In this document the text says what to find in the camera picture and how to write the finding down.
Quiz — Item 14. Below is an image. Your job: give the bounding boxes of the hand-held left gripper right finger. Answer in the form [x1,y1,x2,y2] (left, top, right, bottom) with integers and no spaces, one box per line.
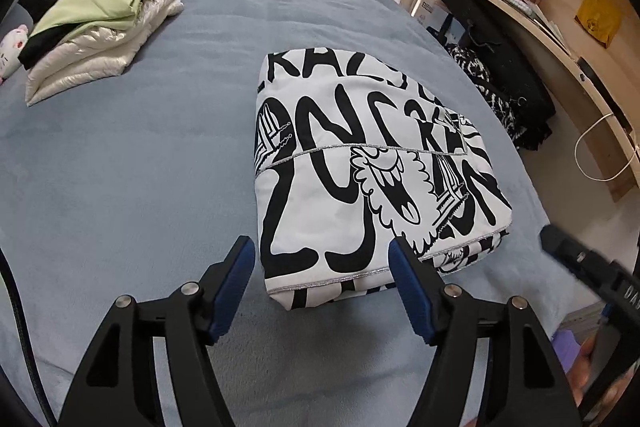
[387,237,583,427]

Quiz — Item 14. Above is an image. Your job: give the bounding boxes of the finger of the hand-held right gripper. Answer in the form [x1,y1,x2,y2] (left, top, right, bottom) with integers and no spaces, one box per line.
[539,224,632,297]

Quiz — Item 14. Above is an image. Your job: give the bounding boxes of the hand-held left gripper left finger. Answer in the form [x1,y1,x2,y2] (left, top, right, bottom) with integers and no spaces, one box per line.
[57,234,256,427]

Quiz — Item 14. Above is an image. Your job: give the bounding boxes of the black and white printed jacket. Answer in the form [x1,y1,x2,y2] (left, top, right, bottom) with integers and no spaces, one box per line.
[255,52,514,311]

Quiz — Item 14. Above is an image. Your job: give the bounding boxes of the black and white patterned clothes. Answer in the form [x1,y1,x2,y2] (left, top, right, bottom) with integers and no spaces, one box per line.
[445,44,531,148]

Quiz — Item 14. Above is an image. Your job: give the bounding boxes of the person's right hand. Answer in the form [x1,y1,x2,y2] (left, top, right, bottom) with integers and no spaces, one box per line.
[572,332,608,413]

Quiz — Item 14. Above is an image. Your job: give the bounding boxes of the purple mat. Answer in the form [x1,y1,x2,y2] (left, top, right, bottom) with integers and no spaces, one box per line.
[552,327,596,388]

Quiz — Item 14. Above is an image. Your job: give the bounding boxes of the blue-grey bed blanket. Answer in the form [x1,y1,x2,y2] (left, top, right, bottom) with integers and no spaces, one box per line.
[0,0,596,427]

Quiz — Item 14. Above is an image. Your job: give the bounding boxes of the black power strip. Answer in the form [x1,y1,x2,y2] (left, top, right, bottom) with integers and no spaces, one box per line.
[577,57,633,128]

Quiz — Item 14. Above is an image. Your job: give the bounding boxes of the stack of papers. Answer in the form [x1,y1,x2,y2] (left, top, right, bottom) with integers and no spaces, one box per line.
[500,0,571,55]

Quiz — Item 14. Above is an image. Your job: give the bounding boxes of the yellow cloth bag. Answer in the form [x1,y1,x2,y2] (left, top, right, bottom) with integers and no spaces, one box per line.
[575,0,623,48]

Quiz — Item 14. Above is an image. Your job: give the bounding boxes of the white puffer jacket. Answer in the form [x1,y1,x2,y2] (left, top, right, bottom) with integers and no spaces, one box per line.
[25,0,183,108]

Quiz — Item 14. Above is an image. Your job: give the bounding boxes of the white cardboard box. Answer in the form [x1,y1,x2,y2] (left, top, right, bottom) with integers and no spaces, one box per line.
[412,0,471,45]

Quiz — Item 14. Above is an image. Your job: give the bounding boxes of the white and pink cat plush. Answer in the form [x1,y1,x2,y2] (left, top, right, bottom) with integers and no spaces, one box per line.
[0,24,31,84]

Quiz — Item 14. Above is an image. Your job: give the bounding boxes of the white cable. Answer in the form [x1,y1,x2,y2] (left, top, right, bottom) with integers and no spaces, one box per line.
[574,114,640,182]

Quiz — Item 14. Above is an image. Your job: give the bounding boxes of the black cable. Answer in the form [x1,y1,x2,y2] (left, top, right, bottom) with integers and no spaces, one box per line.
[0,252,51,427]

